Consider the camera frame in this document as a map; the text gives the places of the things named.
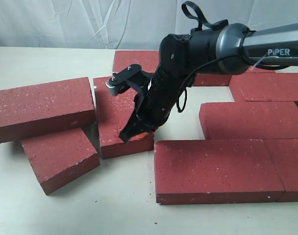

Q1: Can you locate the red brick front large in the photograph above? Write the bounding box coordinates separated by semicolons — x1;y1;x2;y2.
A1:
154;140;285;205

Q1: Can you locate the light blue backdrop cloth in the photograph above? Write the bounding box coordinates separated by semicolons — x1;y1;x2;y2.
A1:
0;0;298;50

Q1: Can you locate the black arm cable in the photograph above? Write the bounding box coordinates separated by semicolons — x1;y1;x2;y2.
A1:
175;0;281;114

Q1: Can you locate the red brick with white chip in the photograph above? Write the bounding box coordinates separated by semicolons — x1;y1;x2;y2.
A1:
93;77;154;159

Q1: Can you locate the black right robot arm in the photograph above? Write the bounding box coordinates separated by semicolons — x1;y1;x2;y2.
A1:
116;23;298;142

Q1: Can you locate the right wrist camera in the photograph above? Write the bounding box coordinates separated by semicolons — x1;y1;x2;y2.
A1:
106;64;153;96

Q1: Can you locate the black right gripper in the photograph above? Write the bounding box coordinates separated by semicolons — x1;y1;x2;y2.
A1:
119;67;195;143

